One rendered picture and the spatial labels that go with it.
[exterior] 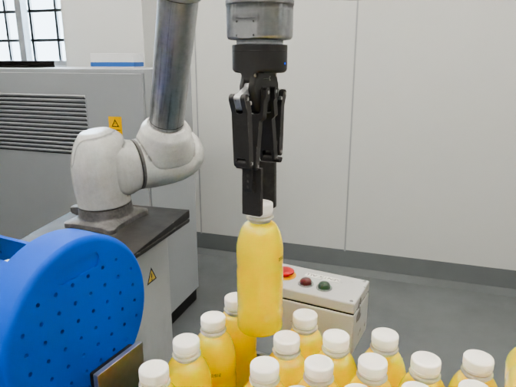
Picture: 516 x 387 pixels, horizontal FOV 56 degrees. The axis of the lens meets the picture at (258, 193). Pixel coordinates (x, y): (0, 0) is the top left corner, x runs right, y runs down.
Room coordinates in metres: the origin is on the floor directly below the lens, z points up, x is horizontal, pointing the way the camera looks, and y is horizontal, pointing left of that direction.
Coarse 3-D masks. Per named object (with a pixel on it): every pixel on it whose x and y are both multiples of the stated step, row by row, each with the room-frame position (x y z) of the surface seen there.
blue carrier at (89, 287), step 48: (0, 240) 0.97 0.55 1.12; (48, 240) 0.67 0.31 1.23; (96, 240) 0.71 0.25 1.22; (0, 288) 0.60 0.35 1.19; (48, 288) 0.62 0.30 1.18; (96, 288) 0.70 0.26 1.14; (0, 336) 0.56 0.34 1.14; (48, 336) 0.61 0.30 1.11; (96, 336) 0.69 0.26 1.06; (0, 384) 0.56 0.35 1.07; (48, 384) 0.60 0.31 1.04
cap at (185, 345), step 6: (180, 336) 0.62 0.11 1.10; (186, 336) 0.62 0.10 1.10; (192, 336) 0.62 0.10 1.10; (174, 342) 0.60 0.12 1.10; (180, 342) 0.60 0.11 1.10; (186, 342) 0.60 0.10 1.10; (192, 342) 0.60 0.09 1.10; (198, 342) 0.61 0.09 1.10; (174, 348) 0.60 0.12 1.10; (180, 348) 0.59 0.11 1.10; (186, 348) 0.59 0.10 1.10; (192, 348) 0.60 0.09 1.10; (198, 348) 0.60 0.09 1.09; (174, 354) 0.60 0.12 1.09; (180, 354) 0.59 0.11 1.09; (186, 354) 0.59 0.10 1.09; (192, 354) 0.60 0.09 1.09
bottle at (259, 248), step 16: (256, 224) 0.66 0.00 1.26; (272, 224) 0.67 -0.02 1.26; (240, 240) 0.66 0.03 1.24; (256, 240) 0.65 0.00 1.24; (272, 240) 0.65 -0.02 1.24; (240, 256) 0.66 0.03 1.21; (256, 256) 0.64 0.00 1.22; (272, 256) 0.65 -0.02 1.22; (240, 272) 0.66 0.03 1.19; (256, 272) 0.64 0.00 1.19; (272, 272) 0.65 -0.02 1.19; (240, 288) 0.66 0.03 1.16; (256, 288) 0.64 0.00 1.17; (272, 288) 0.65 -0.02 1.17; (240, 304) 0.66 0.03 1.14; (256, 304) 0.64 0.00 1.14; (272, 304) 0.65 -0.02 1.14; (240, 320) 0.66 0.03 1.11; (256, 320) 0.64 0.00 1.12; (272, 320) 0.65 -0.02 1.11; (256, 336) 0.64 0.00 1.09
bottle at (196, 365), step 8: (200, 352) 0.61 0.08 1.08; (176, 360) 0.59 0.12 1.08; (184, 360) 0.59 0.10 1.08; (192, 360) 0.59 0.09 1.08; (200, 360) 0.61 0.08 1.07; (176, 368) 0.59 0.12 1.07; (184, 368) 0.59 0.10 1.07; (192, 368) 0.59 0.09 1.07; (200, 368) 0.60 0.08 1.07; (208, 368) 0.61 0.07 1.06; (176, 376) 0.58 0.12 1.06; (184, 376) 0.58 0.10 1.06; (192, 376) 0.58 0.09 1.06; (200, 376) 0.59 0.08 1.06; (208, 376) 0.60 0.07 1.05; (176, 384) 0.58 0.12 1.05; (184, 384) 0.58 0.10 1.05; (192, 384) 0.58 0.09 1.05; (200, 384) 0.59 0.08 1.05; (208, 384) 0.60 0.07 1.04
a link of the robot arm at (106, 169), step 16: (96, 128) 1.39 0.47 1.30; (80, 144) 1.31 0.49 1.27; (96, 144) 1.30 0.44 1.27; (112, 144) 1.32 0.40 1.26; (128, 144) 1.38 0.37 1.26; (80, 160) 1.30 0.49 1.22; (96, 160) 1.29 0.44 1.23; (112, 160) 1.31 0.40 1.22; (128, 160) 1.34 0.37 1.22; (80, 176) 1.30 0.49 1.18; (96, 176) 1.29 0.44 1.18; (112, 176) 1.31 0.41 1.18; (128, 176) 1.34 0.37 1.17; (80, 192) 1.30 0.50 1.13; (96, 192) 1.29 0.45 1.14; (112, 192) 1.31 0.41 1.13; (128, 192) 1.35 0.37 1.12; (80, 208) 1.32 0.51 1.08; (96, 208) 1.30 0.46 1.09; (112, 208) 1.31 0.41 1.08
